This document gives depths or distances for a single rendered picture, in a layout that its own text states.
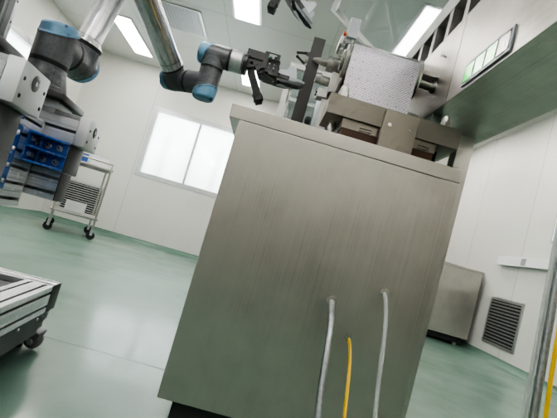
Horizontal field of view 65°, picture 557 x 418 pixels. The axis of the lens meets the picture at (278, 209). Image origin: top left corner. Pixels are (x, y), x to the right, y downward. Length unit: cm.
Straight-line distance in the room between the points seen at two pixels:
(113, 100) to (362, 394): 691
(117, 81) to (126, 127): 76
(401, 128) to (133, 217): 626
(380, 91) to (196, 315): 94
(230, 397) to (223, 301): 25
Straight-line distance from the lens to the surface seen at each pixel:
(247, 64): 153
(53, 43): 159
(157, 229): 718
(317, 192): 119
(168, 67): 155
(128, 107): 761
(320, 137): 121
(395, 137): 130
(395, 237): 123
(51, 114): 151
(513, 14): 131
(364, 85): 156
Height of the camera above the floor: 56
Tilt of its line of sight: 5 degrees up
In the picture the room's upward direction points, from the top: 16 degrees clockwise
